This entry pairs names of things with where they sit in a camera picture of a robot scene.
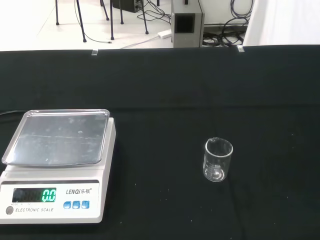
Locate black bench cloth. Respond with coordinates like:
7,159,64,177
0,44,320,240

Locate grey metal box device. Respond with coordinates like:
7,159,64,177
170,0,206,49

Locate white power strip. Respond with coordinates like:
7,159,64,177
157,29,173,39

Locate black tripod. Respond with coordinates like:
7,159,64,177
109,0,150,41
54,0,111,43

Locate white electronic balance steel pan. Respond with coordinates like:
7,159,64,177
0,108,117,225

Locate black computer case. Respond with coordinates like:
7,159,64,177
111,0,141,14

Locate white curtain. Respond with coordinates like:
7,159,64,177
242,0,320,48

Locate white power strip cable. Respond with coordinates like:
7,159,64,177
119,35,161,50

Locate black coiled cable bundle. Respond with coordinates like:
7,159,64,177
201,0,252,48

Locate thin black cable with plug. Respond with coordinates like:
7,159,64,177
81,23,114,45

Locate black tangled floor cables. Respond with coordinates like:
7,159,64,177
136,0,173,26

